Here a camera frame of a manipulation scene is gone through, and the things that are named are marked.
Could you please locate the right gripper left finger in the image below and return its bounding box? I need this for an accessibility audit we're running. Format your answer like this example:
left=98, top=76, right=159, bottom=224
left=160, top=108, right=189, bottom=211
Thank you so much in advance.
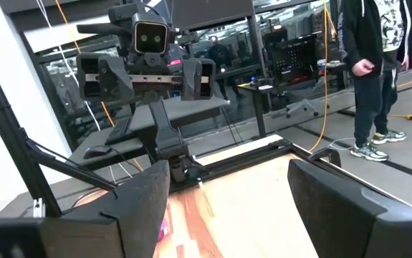
left=44, top=159, right=171, bottom=258

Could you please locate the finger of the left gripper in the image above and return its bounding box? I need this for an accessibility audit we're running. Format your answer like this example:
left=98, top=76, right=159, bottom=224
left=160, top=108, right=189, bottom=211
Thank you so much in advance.
left=75, top=52, right=135, bottom=104
left=181, top=57, right=216, bottom=102

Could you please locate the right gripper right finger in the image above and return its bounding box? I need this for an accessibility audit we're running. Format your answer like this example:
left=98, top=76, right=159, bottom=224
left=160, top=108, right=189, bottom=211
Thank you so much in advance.
left=287, top=158, right=412, bottom=258

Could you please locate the black keyboard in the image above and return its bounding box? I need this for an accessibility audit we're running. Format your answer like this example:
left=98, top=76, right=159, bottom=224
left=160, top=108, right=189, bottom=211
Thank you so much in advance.
left=104, top=117, right=133, bottom=146

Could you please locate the black monitor panel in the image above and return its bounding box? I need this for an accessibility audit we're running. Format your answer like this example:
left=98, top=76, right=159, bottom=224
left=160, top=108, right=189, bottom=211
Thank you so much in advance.
left=171, top=0, right=257, bottom=32

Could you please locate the black standing desk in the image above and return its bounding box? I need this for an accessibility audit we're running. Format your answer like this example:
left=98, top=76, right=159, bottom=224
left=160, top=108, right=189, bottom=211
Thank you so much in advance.
left=236, top=80, right=275, bottom=141

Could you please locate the black computer mouse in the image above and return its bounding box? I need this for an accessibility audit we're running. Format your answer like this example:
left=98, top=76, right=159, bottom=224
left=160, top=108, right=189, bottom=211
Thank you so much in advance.
left=82, top=144, right=112, bottom=161

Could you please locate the black pegboard rack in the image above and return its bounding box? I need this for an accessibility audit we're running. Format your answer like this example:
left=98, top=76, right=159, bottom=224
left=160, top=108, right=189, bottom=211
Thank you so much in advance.
left=262, top=33, right=320, bottom=86

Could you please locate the office chair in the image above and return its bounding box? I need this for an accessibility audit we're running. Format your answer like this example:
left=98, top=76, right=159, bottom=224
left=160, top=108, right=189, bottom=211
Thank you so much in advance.
left=284, top=97, right=331, bottom=119

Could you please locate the person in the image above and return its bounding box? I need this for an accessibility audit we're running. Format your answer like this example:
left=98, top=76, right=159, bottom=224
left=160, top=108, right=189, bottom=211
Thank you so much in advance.
left=337, top=0, right=412, bottom=163

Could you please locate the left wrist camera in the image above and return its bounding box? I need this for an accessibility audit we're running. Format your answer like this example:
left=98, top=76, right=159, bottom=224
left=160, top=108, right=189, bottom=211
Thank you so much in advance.
left=131, top=12, right=171, bottom=55

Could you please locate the black frame bracket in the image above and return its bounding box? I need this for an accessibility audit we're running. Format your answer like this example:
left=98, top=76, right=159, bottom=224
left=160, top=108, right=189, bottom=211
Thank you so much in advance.
left=307, top=147, right=342, bottom=168

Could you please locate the white cable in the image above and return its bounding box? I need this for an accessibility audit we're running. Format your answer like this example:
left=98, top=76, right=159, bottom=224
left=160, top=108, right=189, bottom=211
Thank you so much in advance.
left=328, top=137, right=358, bottom=152

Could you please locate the silver aluminium bracket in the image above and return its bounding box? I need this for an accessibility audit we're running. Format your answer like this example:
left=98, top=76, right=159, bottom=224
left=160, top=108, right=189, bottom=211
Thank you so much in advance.
left=32, top=198, right=46, bottom=219

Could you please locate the black table frame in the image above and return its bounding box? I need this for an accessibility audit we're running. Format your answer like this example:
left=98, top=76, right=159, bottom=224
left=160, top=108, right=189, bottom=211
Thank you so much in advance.
left=169, top=137, right=412, bottom=216

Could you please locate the black rig upright post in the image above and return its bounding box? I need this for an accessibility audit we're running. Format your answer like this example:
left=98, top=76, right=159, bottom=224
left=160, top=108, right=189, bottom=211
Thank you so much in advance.
left=0, top=38, right=118, bottom=219

